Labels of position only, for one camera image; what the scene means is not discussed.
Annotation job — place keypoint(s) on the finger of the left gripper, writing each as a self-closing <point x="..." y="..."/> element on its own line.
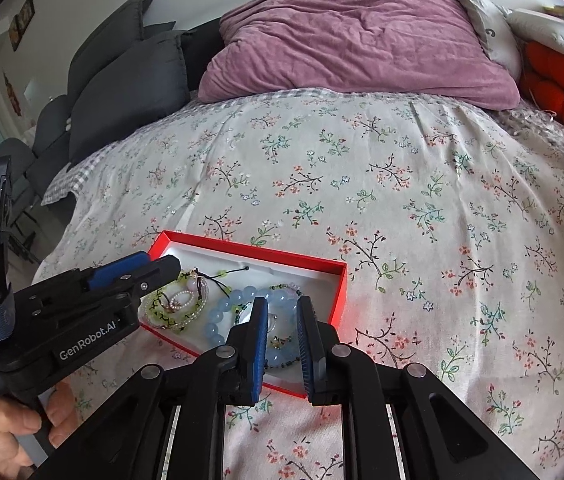
<point x="103" y="276"/>
<point x="142" y="281"/>

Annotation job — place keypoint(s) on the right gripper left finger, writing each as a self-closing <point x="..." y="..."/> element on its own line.
<point x="169" y="423"/>

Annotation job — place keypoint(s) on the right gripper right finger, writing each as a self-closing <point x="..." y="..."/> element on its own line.
<point x="397" y="424"/>

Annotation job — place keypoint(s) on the gold charm earring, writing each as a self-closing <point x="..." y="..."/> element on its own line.
<point x="277" y="342"/>

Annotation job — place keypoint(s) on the left hand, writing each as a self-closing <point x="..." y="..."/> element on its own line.
<point x="16" y="420"/>

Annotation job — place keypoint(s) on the grey chair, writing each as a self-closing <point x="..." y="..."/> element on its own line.
<point x="32" y="170"/>

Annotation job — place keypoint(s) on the dark grey cushion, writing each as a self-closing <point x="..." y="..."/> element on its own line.
<point x="111" y="38"/>
<point x="146" y="83"/>

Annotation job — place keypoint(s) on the floral bed quilt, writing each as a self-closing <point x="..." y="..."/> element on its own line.
<point x="449" y="220"/>

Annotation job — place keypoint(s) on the purple pillow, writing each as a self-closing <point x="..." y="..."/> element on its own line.
<point x="425" y="46"/>

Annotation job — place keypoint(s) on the white printed pillow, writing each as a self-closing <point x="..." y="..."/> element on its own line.
<point x="495" y="35"/>

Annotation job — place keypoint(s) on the white quilted cushion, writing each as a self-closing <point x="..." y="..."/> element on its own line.
<point x="535" y="26"/>

